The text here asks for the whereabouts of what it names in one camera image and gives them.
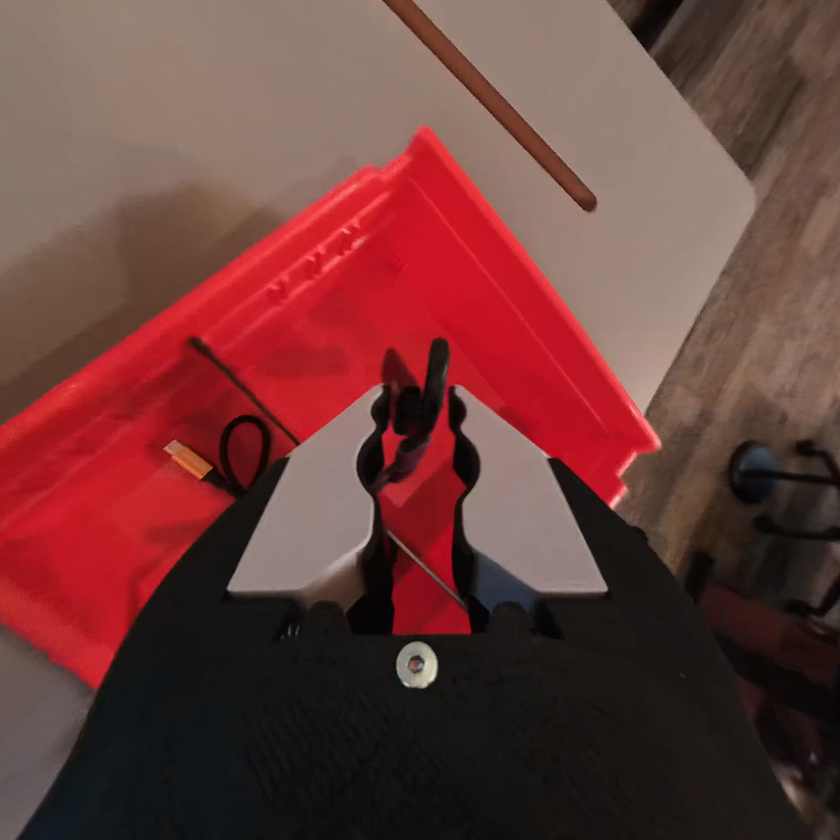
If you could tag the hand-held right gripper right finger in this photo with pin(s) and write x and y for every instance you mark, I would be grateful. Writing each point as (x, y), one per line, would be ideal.
(531, 525)

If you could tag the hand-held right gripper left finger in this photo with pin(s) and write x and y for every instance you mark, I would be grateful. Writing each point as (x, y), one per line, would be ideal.
(302, 525)

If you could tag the red plastic bin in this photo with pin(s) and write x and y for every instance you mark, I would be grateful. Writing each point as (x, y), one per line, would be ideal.
(328, 315)

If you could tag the thin black stick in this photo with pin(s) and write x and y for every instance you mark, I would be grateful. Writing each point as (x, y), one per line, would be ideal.
(243, 392)

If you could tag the black chair base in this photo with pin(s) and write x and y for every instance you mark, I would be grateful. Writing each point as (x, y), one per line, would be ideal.
(754, 472)

